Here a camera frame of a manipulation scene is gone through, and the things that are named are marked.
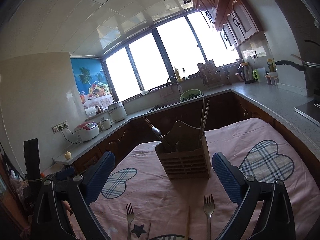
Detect silver spoon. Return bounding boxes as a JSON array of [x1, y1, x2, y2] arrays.
[[151, 127, 170, 150]]

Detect dark chopstick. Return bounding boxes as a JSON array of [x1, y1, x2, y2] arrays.
[[199, 99, 210, 140]]

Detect kitchen faucet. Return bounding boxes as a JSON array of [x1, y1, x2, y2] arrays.
[[167, 76, 183, 95]]

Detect person's left hand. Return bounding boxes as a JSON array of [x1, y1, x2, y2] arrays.
[[63, 200, 71, 216]]

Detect white red rice cooker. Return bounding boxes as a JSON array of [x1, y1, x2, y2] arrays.
[[74, 122, 99, 142]]

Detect silver fork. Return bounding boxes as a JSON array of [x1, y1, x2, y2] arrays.
[[125, 203, 135, 240], [203, 194, 215, 240]]

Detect pink heart-patterned tablecloth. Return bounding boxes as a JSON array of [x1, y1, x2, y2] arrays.
[[90, 118, 319, 239]]

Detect small white pot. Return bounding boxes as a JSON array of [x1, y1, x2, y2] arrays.
[[100, 118, 112, 131]]

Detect light wooden chopstick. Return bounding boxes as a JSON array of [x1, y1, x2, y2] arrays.
[[184, 206, 190, 240]]

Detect white tall rice cooker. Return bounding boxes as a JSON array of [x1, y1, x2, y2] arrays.
[[108, 101, 127, 122]]

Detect tropical fruit poster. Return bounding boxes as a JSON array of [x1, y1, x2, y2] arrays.
[[71, 58, 114, 109]]

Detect wooden utensil holder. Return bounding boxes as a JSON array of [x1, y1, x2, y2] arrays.
[[155, 120, 211, 180]]

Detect chopstick in holder right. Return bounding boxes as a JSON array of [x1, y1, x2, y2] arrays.
[[198, 98, 205, 142]]

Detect chopstick in holder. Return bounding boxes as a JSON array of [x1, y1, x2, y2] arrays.
[[198, 98, 205, 142], [143, 116, 162, 140]]

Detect chopstick in holder left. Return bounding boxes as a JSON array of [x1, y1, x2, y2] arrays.
[[143, 116, 162, 140]]

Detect steel electric kettle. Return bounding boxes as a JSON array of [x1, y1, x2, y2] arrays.
[[238, 62, 255, 84]]

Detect green colander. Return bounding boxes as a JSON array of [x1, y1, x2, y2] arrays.
[[180, 89, 202, 102]]

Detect wooden knife block rack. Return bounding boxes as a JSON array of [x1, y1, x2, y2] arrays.
[[197, 60, 224, 88]]

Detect upper wooden cabinets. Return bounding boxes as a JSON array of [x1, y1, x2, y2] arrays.
[[193, 0, 263, 50]]

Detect wall power socket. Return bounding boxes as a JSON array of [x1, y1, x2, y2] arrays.
[[52, 121, 68, 133]]

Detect green handled white mug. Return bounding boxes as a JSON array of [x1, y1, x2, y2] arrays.
[[253, 68, 266, 83]]

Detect black wok with handle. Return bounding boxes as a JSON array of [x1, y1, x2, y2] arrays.
[[276, 38, 319, 97]]

